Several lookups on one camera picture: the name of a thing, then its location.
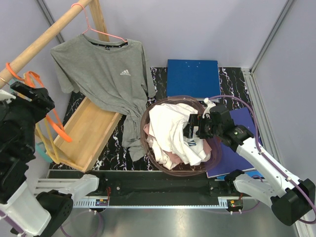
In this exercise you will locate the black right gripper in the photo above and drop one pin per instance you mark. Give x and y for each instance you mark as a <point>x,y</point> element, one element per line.
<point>195,120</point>

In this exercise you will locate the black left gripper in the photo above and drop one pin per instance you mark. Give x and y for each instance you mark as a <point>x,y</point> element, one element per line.
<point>42,100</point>

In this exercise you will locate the yellow plastic hanger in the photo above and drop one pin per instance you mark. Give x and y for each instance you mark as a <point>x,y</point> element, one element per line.
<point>51,150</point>

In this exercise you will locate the orange plastic hanger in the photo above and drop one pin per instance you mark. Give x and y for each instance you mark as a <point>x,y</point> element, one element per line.
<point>57,126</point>

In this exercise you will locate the white t shirt blue graphic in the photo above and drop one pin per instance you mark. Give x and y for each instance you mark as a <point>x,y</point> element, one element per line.
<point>170,118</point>

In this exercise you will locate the pink t shirt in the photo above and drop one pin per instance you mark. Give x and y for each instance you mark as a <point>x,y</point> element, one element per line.
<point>173,149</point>

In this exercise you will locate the teal plastic hanger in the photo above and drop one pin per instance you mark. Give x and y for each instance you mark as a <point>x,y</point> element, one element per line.
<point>41,149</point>

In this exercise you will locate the grey adidas t shirt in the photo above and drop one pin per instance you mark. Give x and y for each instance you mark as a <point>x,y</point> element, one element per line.
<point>115,76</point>

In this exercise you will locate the pink wire hanger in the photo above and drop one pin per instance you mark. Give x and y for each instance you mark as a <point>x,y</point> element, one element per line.
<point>99,22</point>

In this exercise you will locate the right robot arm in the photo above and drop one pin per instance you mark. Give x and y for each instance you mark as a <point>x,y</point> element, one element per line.
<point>288,196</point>

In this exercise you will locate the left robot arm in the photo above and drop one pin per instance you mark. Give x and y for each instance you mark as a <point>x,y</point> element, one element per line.
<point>30,215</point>

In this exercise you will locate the purple folder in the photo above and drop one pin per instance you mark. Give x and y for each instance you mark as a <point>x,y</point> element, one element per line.
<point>230,160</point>

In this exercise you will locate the clear pink plastic basin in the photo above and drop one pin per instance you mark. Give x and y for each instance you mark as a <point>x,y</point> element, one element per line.
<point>184,170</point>

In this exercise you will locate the blue folder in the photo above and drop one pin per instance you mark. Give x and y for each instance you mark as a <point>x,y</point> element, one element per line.
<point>196,78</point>

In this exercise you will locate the wooden box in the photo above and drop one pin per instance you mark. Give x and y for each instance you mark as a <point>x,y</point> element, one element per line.
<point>90,129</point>

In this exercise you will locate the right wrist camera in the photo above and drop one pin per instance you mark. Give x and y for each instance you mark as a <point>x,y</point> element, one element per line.
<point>209,105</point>

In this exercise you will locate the wooden clothes rail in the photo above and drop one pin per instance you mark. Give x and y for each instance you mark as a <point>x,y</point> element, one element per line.
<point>32,50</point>

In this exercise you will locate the wooden rack frame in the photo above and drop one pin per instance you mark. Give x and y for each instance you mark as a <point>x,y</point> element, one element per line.
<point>47,13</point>

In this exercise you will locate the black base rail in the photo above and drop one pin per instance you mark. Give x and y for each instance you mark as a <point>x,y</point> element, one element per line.
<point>156,188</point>

